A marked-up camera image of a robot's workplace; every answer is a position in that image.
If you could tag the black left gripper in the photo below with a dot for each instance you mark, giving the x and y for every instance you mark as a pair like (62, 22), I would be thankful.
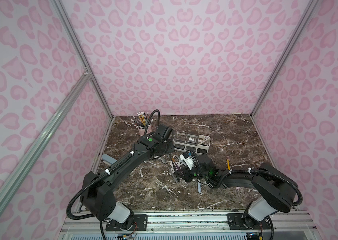
(158, 130)

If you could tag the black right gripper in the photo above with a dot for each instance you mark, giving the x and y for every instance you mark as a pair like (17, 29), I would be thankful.
(184, 172)

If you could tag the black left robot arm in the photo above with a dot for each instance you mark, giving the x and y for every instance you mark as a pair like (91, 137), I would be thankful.
(96, 198)

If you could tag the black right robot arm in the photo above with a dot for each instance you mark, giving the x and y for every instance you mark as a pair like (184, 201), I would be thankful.
(278, 193)

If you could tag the cream toothbrush holder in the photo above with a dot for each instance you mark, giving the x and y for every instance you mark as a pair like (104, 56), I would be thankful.
(185, 142)

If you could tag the pink metal pencil bucket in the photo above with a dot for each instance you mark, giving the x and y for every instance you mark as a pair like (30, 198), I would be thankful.
(141, 132)

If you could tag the bundle of coloured pencils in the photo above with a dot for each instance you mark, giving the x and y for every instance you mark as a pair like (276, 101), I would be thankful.
(141, 120)

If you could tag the aluminium front rail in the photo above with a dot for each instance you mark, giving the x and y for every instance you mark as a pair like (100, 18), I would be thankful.
(197, 225)

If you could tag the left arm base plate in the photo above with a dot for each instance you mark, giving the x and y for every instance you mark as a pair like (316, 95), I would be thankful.
(134, 222)

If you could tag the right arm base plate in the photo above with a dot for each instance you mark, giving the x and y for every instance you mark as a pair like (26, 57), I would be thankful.
(237, 221)

